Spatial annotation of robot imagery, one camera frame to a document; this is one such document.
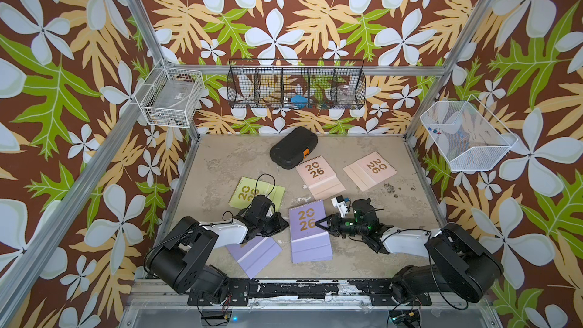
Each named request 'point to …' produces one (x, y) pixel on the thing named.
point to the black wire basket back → (297, 83)
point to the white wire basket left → (168, 97)
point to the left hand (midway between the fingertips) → (290, 221)
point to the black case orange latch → (291, 149)
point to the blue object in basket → (299, 101)
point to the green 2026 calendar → (247, 189)
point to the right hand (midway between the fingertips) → (315, 225)
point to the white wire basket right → (466, 137)
